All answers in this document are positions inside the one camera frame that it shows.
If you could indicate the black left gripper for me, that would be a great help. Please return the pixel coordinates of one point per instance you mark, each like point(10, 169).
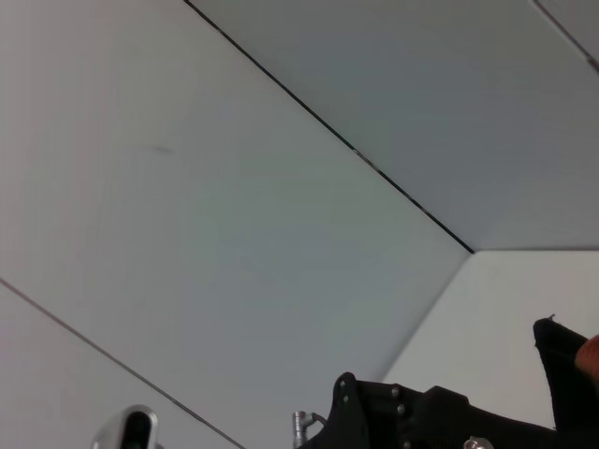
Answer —
point(346, 411)

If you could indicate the black canvas food bag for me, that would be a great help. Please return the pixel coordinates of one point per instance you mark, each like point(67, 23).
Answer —
point(559, 374)

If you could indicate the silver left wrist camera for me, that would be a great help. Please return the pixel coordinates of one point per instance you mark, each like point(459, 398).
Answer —
point(112, 432)

